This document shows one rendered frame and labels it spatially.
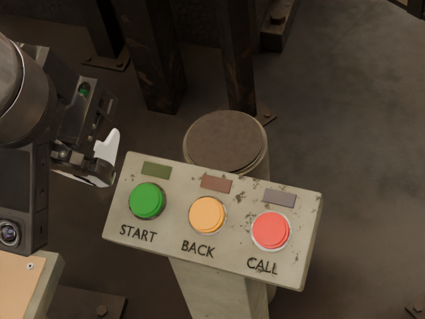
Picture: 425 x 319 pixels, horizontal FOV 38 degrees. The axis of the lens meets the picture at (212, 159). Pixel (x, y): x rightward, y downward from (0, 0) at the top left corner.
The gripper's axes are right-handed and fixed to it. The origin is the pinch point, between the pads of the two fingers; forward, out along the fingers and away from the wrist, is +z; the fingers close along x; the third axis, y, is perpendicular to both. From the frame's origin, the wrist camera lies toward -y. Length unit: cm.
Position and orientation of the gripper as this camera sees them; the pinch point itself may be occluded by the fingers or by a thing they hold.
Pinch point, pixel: (99, 182)
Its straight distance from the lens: 67.4
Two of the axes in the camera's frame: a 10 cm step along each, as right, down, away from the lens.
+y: 2.6, -9.5, 2.0
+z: 2.1, 2.6, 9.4
